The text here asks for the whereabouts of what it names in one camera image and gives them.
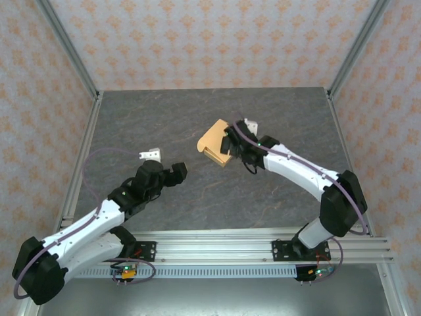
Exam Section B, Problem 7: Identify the aluminium frame post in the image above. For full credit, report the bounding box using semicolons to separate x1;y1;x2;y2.
327;0;392;99
34;0;101;99

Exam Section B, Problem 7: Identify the aluminium frame leg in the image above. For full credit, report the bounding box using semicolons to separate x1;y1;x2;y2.
16;296;40;316
376;263;412;316

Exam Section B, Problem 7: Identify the yellow paper box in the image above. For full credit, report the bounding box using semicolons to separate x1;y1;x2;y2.
196;118;235;169

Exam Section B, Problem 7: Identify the grey metal sheet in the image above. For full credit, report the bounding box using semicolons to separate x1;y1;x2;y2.
36;278;392;316

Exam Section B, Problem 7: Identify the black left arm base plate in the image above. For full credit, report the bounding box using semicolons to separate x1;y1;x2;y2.
97;241;157;263

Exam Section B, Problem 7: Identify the aluminium table side rail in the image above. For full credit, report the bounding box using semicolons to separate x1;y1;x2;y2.
54;98;105;231
327;92;374;236

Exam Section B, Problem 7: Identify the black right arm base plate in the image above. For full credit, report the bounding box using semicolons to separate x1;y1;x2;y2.
272;240;330;263

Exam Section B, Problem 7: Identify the slotted grey cable duct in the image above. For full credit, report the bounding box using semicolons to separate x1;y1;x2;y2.
65;265;299;279

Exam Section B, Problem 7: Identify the aluminium rail beam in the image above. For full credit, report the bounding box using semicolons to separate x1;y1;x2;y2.
34;225;395;264

